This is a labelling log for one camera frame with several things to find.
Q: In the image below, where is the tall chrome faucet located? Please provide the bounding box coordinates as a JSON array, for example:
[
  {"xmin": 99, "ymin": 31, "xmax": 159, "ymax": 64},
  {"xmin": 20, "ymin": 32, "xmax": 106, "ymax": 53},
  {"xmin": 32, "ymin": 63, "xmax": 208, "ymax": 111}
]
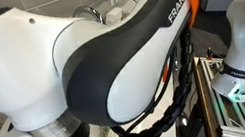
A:
[{"xmin": 70, "ymin": 2, "xmax": 105, "ymax": 30}]

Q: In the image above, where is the black corrugated cable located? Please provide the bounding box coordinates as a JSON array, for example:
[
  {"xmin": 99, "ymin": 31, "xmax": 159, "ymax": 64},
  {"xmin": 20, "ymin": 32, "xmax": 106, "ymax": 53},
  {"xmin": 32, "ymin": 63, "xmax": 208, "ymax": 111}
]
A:
[{"xmin": 96, "ymin": 27, "xmax": 209, "ymax": 137}]

